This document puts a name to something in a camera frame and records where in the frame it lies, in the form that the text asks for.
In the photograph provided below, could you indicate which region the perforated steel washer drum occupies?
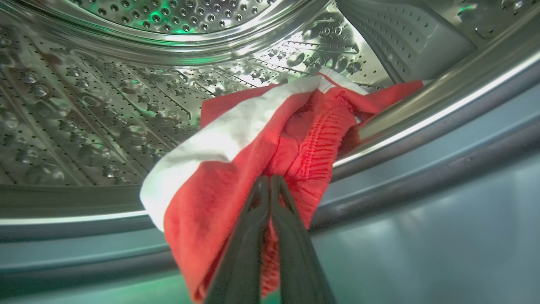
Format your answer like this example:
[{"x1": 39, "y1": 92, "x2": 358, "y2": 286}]
[{"x1": 0, "y1": 0, "x2": 540, "y2": 220}]

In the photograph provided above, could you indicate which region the grey rubber door seal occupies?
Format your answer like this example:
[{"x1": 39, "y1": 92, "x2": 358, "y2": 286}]
[{"x1": 0, "y1": 55, "x2": 540, "y2": 298}]

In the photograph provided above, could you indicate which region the white front-load washing machine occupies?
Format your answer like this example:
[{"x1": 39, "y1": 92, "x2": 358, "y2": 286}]
[{"x1": 0, "y1": 0, "x2": 540, "y2": 304}]

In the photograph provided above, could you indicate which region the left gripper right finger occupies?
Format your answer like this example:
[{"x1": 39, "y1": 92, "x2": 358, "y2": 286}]
[{"x1": 269, "y1": 174, "x2": 338, "y2": 304}]

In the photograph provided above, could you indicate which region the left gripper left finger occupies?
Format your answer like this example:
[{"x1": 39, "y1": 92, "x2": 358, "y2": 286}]
[{"x1": 204, "y1": 175, "x2": 271, "y2": 304}]

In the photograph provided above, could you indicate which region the red and white garment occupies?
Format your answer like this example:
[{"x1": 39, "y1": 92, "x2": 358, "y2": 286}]
[{"x1": 139, "y1": 70, "x2": 424, "y2": 304}]

